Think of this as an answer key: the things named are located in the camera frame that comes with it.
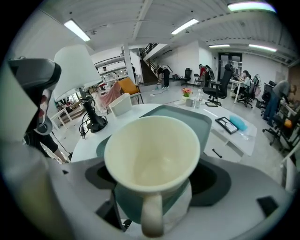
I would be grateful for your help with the round white side table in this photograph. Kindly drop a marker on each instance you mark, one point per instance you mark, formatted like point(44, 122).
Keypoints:
point(93, 140)

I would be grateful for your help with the small flower pot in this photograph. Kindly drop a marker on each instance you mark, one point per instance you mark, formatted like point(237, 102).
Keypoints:
point(186, 93)

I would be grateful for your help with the pink cloth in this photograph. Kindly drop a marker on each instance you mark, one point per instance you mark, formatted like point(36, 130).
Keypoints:
point(110, 95)

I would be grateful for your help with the cream ceramic mug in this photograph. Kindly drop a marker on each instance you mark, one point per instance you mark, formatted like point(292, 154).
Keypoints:
point(152, 159)

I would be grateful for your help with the grey rounded helmet device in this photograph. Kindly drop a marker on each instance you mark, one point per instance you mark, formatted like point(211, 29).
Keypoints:
point(35, 70)

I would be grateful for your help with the white desk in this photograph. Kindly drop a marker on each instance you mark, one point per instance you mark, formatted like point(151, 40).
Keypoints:
point(236, 84)

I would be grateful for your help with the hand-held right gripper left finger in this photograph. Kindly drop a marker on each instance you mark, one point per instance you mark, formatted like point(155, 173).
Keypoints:
point(96, 178)

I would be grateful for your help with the small black picture frame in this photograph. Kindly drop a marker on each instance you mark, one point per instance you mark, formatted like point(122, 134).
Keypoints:
point(212, 104)

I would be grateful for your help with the ceiling tube light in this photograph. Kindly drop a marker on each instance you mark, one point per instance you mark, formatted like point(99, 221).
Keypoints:
point(77, 29)
point(252, 7)
point(185, 26)
point(262, 47)
point(219, 46)

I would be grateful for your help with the white lamp shade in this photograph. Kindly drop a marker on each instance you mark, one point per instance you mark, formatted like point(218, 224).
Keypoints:
point(75, 70)

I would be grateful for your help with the clear water bottle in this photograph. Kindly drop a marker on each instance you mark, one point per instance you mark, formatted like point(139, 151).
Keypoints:
point(197, 99)

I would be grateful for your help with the chair with orange cushion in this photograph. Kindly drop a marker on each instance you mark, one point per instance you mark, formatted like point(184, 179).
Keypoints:
point(127, 86)

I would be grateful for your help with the white plastic box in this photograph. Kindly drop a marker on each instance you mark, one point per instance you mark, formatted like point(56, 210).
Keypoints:
point(119, 104)

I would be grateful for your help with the black high-back office chair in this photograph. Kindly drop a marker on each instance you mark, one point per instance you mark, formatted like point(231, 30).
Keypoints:
point(218, 86)

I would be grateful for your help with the black folding chair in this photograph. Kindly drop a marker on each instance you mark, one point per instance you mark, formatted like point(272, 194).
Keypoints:
point(197, 80)

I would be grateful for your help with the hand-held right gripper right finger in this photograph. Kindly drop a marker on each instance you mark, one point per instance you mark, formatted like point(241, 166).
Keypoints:
point(211, 185)

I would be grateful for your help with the white shelving unit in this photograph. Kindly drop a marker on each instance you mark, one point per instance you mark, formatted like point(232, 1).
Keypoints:
point(110, 68)

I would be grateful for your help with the black lamp base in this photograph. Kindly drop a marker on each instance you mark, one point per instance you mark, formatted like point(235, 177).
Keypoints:
point(93, 117)

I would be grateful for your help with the orange ball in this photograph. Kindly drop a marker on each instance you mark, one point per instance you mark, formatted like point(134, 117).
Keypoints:
point(288, 123)

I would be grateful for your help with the teal feather duster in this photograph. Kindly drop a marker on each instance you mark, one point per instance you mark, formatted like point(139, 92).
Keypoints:
point(238, 123)

